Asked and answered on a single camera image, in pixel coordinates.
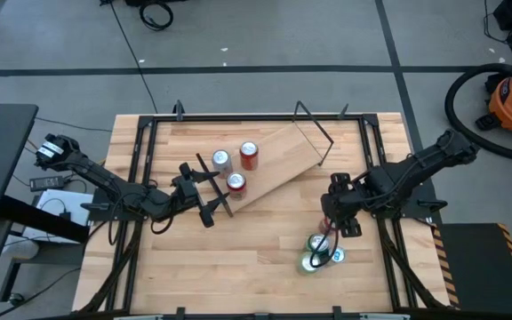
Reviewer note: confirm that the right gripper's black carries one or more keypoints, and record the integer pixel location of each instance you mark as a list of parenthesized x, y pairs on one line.
[(346, 202)]

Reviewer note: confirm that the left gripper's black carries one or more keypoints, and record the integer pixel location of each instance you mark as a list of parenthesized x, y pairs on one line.
[(190, 191)]

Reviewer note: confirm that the red blue Fanta strawberry can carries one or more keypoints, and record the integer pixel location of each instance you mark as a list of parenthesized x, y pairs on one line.
[(236, 181)]

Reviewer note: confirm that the silver beverage can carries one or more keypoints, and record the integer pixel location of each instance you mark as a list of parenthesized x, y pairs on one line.
[(221, 157)]

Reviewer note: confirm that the blue beverage can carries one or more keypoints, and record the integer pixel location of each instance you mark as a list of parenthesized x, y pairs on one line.
[(338, 254)]

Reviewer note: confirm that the red beverage can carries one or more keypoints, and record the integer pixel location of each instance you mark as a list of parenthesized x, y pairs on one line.
[(249, 160)]

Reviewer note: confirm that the light green beverage can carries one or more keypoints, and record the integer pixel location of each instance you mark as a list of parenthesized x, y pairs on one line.
[(307, 263)]

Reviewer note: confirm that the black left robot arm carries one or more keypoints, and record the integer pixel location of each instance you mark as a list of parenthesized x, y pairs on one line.
[(105, 180)]

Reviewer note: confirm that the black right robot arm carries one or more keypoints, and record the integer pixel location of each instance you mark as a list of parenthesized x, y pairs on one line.
[(416, 171)]

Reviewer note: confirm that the wooden shelf black metal legs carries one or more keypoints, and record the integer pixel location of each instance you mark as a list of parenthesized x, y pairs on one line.
[(282, 155)]

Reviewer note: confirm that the white box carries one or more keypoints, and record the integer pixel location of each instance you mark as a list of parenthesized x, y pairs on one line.
[(71, 206)]

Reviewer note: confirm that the black mat hazard stripes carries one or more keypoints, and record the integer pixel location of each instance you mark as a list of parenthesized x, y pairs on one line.
[(478, 266)]

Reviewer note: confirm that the black power adapter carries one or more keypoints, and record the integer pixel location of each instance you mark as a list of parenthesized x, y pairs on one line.
[(46, 183)]

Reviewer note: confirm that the white plastic bag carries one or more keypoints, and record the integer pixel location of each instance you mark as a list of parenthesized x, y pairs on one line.
[(20, 250)]

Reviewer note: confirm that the black aluminium table frame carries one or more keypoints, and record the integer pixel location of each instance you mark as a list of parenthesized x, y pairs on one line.
[(238, 117)]

